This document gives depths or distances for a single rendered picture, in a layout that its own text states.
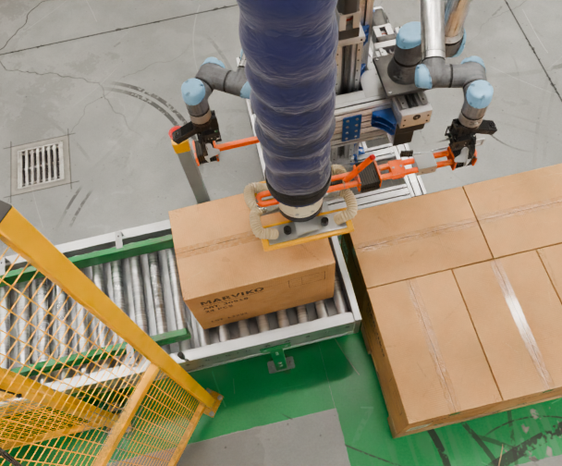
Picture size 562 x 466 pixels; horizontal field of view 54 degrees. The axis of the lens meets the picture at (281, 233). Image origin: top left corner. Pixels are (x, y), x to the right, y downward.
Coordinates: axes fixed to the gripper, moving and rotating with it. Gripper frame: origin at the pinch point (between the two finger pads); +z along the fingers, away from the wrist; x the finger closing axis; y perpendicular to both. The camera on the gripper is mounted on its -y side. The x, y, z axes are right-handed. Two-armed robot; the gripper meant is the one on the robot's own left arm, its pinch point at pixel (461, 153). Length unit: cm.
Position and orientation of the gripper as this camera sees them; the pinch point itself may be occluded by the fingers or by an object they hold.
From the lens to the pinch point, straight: 212.6
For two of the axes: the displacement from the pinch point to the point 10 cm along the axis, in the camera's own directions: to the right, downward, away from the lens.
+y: -9.8, 2.1, -0.3
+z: 0.7, 4.4, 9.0
